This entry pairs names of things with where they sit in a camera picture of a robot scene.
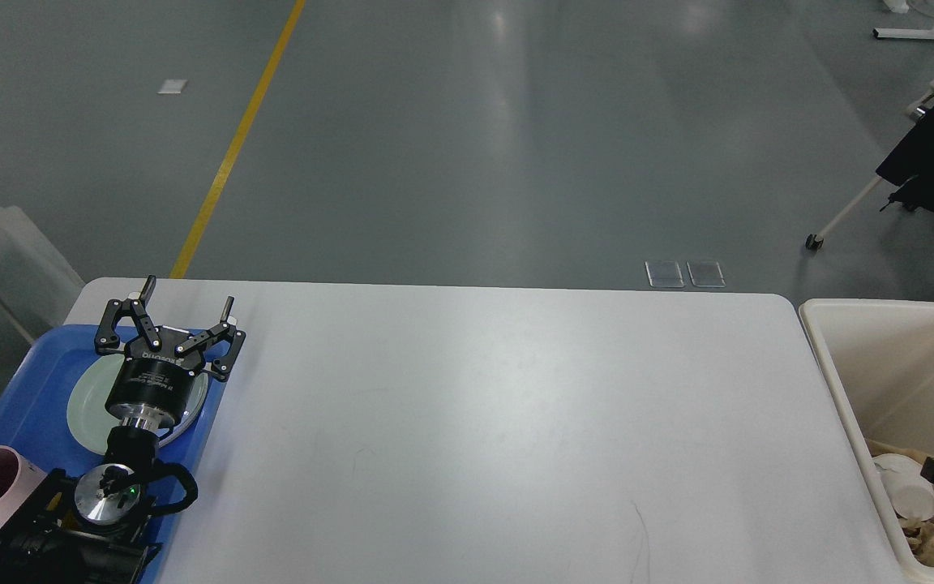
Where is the beige plastic bin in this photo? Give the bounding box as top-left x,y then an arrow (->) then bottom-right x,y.
799,299 -> 934,583

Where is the small white paper cup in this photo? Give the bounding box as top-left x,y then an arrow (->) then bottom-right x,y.
872,453 -> 934,521

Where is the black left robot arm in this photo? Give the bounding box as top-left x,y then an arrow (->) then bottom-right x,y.
0,277 -> 247,583

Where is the brown paper bag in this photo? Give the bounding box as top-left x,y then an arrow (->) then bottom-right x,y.
864,439 -> 934,465

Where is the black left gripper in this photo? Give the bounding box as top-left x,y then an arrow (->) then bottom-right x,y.
94,275 -> 246,429

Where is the person in white trousers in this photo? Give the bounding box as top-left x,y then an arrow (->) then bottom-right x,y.
0,206 -> 84,330

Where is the green plate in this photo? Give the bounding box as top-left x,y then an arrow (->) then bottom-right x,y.
64,325 -> 211,462

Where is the blue plastic tray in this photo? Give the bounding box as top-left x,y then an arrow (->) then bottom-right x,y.
0,324 -> 225,583

